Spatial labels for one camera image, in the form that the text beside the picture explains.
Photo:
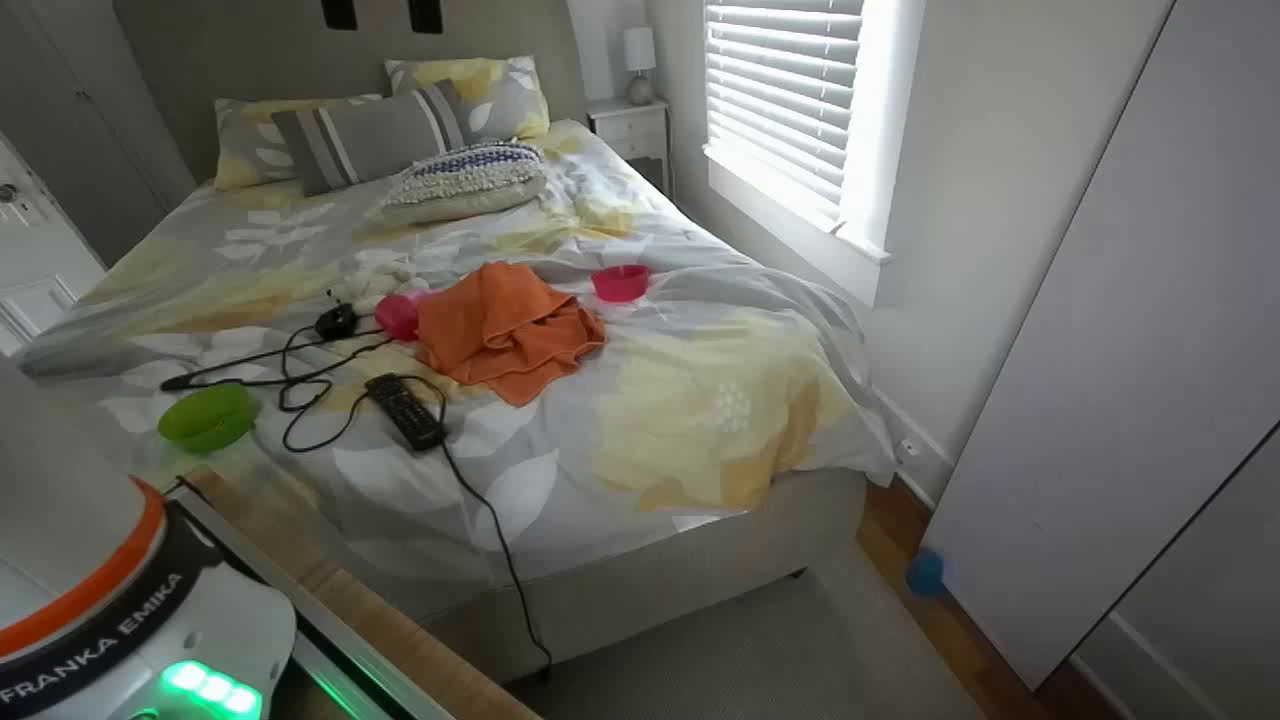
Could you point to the grey upholstered headboard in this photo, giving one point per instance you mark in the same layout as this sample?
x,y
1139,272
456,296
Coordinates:
x,y
289,51

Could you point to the white wardrobe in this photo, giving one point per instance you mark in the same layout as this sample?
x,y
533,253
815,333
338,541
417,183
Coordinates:
x,y
1150,358

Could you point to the blue ball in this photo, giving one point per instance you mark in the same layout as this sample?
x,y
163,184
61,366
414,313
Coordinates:
x,y
926,573

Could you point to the orange towel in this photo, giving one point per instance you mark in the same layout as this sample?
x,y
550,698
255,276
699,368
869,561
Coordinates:
x,y
504,330

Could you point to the round black device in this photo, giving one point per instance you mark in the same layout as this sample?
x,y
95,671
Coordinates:
x,y
338,320

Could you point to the white nightstand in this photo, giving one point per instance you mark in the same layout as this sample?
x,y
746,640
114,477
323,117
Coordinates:
x,y
636,134

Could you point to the black remote control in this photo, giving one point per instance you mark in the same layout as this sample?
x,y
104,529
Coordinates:
x,y
406,411

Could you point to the pink plastic toy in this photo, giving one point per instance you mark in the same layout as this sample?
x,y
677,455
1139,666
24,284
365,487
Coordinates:
x,y
400,313

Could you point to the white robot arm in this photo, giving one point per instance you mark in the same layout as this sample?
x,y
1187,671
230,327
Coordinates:
x,y
111,603

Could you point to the grey striped pillow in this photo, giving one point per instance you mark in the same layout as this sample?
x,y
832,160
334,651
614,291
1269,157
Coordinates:
x,y
338,147

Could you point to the red pink cup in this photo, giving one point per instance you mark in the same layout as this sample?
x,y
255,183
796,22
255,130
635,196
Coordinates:
x,y
621,284

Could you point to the yellow floral pillow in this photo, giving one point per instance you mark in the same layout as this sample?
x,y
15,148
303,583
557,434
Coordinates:
x,y
497,95

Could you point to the blue white knitted cushion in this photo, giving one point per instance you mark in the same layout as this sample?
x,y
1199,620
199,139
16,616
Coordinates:
x,y
461,184

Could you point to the white window blinds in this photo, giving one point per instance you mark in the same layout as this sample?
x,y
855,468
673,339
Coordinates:
x,y
780,77

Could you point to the green plastic bowl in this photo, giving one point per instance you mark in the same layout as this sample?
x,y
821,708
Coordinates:
x,y
209,416

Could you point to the white table lamp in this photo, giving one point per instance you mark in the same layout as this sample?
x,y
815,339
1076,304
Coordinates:
x,y
643,66

